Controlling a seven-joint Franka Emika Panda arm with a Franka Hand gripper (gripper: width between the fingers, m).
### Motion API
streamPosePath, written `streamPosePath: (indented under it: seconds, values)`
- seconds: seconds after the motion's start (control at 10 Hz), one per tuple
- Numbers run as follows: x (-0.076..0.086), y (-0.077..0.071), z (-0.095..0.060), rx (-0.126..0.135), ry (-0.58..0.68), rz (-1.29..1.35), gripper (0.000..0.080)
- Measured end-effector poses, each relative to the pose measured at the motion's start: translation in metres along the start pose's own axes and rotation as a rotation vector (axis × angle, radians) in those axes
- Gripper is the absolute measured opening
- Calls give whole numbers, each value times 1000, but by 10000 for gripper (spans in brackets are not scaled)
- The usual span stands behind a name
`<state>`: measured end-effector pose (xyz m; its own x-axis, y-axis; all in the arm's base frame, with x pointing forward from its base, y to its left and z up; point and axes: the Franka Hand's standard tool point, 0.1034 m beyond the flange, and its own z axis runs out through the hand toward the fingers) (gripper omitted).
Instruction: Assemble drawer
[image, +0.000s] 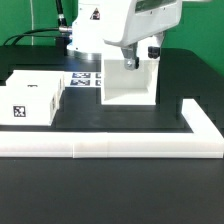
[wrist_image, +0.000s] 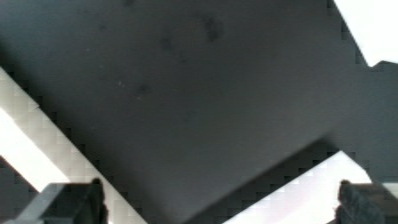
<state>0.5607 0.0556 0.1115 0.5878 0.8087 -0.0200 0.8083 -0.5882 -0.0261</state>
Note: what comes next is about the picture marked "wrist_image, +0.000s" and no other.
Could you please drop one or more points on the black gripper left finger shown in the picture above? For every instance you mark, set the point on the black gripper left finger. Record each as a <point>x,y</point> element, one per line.
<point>67,204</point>

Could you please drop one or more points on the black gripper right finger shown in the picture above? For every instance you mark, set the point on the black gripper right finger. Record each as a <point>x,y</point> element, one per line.
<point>368,204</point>

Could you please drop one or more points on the white L-shaped fence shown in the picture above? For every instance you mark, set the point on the white L-shaped fence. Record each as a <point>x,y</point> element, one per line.
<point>220,145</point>

